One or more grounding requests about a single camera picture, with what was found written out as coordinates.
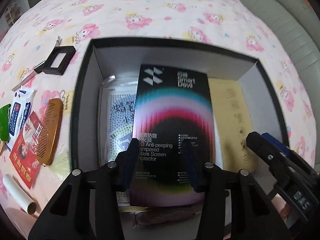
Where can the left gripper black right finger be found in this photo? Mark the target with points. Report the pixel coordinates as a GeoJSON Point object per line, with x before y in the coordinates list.
{"type": "Point", "coordinates": [206, 178]}

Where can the pink cartoon bed sheet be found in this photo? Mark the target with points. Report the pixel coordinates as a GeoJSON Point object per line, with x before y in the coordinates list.
{"type": "Point", "coordinates": [224, 23]}

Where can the white paper roll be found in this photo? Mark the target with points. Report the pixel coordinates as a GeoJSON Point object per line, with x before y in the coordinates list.
{"type": "Point", "coordinates": [19, 195]}

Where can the green foil snack bag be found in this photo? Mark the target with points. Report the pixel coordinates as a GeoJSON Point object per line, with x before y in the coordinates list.
{"type": "Point", "coordinates": [4, 122]}

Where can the red packet with man photo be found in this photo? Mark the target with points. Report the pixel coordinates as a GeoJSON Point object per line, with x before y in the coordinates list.
{"type": "Point", "coordinates": [23, 154]}

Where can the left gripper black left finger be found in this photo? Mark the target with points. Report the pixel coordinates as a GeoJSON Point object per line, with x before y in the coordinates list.
{"type": "Point", "coordinates": [115, 176]}

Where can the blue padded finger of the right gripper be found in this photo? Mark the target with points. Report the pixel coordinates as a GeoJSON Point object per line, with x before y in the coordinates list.
{"type": "Point", "coordinates": [285, 150]}

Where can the large black cardboard box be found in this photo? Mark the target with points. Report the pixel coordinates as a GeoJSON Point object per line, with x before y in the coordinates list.
{"type": "Point", "coordinates": [123, 56]}

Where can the white blue alcohol wipes pack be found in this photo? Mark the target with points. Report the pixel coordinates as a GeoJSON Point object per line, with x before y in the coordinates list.
{"type": "Point", "coordinates": [19, 112]}

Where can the yellow paper envelope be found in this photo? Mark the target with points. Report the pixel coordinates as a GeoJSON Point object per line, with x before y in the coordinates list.
{"type": "Point", "coordinates": [233, 124]}

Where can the black screen protector box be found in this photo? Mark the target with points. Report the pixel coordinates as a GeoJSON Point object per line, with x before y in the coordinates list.
{"type": "Point", "coordinates": [172, 104]}

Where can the wooden brown comb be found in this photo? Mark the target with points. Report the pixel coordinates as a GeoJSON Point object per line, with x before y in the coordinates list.
{"type": "Point", "coordinates": [49, 136]}

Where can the dotted white plastic packet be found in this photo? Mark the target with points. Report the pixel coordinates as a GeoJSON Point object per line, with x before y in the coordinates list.
{"type": "Point", "coordinates": [116, 115]}

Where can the small black display case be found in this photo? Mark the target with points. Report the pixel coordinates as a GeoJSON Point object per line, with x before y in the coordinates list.
{"type": "Point", "coordinates": [58, 60]}

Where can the right human hand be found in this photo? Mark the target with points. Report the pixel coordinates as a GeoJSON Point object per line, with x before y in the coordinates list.
{"type": "Point", "coordinates": [281, 206]}

